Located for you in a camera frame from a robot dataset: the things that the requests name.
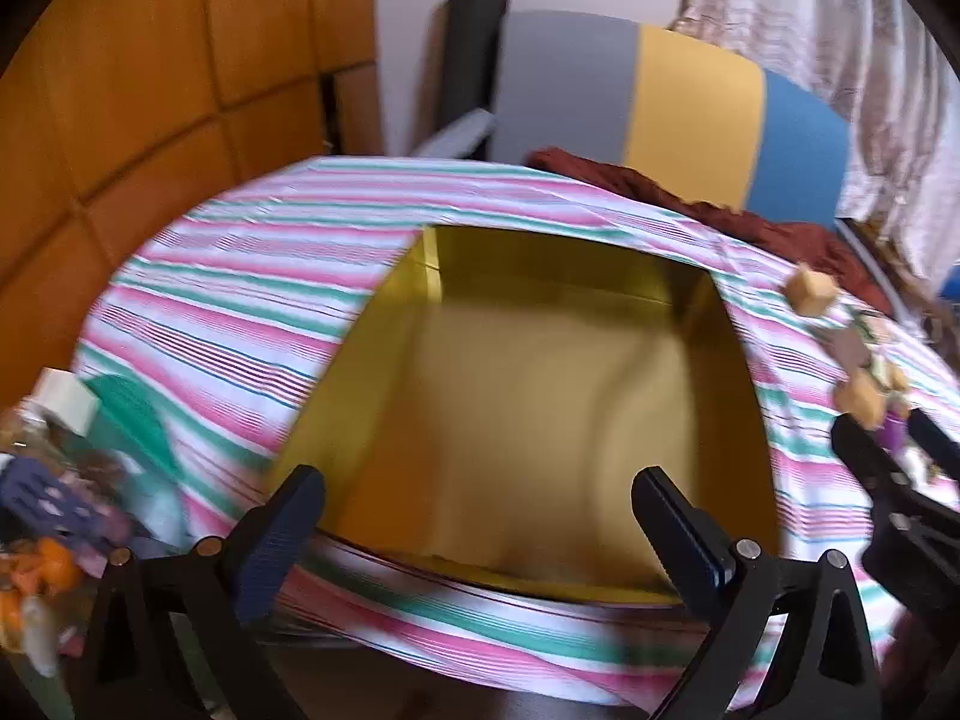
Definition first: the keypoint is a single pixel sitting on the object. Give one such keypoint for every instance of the orange fruit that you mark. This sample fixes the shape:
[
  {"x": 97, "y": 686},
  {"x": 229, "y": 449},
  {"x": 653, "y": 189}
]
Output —
[{"x": 52, "y": 570}]

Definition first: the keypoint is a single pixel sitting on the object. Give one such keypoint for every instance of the gold metal tin box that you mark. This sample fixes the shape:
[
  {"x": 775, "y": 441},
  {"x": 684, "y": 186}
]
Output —
[{"x": 525, "y": 405}]

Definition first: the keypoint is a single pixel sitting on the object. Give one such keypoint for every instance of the grey yellow blue chair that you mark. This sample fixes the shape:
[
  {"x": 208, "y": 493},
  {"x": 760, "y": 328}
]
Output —
[{"x": 570, "y": 90}]

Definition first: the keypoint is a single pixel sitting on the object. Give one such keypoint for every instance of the black rolled mat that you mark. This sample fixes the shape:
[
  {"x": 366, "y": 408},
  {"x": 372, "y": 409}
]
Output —
[{"x": 469, "y": 52}]

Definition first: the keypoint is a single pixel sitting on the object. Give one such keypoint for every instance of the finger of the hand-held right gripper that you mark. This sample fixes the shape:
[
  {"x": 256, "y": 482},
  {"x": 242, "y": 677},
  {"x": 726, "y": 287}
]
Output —
[
  {"x": 874, "y": 472},
  {"x": 941, "y": 450}
]

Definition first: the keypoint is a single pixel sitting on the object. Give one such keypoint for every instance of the wooden panelled wardrobe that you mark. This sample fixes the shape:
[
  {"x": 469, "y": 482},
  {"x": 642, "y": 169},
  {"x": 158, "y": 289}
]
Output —
[{"x": 150, "y": 90}]

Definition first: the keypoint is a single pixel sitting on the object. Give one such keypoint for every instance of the green sachet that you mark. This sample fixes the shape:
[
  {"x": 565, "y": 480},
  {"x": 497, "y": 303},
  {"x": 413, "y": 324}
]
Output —
[{"x": 881, "y": 334}]

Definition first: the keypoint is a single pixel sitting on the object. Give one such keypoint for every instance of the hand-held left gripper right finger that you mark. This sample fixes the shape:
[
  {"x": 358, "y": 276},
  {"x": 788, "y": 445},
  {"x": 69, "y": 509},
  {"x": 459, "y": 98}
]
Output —
[{"x": 679, "y": 540}]

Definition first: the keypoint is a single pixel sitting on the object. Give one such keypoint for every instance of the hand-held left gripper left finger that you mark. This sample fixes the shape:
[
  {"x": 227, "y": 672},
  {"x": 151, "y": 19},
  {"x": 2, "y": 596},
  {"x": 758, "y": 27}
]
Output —
[{"x": 277, "y": 547}]

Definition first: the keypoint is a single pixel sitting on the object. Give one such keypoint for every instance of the patterned beige curtain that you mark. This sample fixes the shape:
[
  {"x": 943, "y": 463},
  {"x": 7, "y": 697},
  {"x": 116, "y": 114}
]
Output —
[{"x": 825, "y": 30}]

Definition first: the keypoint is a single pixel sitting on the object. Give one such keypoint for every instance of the red-brown cloth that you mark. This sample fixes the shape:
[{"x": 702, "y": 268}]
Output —
[{"x": 645, "y": 187}]

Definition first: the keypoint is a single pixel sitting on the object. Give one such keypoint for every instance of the small cream box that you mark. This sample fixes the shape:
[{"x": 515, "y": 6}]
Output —
[{"x": 67, "y": 399}]

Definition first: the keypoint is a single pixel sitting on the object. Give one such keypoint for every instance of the pink green striped tablecloth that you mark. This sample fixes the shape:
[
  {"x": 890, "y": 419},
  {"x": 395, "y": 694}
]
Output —
[{"x": 262, "y": 300}]

